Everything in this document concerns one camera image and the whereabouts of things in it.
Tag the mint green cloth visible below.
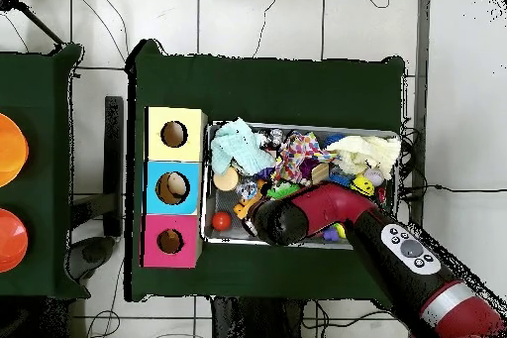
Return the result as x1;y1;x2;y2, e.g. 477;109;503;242
209;118;277;177

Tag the shallow clear mesh bin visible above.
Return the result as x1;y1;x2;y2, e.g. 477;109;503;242
201;121;400;248

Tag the wooden box with three holes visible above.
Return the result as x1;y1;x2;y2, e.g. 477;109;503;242
142;106;209;270

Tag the toy hamburger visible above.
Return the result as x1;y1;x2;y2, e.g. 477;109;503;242
213;167;241;193

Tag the green furry monster toy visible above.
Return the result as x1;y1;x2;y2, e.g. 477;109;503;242
266;182;302;200

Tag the orange flat plastic toy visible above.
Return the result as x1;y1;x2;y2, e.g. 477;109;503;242
233;194;262;222

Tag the colourful polka dot cloth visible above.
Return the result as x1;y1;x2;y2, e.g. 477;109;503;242
272;131;335;184

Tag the red ball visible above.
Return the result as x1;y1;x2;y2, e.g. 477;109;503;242
211;210;234;232

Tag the dark green table cloth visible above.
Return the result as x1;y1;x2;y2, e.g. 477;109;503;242
125;39;407;303
0;43;85;299

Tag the large yellow ball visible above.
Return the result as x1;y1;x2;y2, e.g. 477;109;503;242
352;174;375;198

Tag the cream yellow cloth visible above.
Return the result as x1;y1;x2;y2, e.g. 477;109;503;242
328;135;403;181

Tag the black stand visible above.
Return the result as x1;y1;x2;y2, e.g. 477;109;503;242
102;95;127;238

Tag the orange bowl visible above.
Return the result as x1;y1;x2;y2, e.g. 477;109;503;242
0;207;30;275
0;112;30;189

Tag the black cable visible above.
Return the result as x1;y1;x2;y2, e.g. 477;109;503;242
399;181;507;197
253;0;288;58

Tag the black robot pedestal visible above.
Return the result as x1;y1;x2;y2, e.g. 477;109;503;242
209;296;310;338

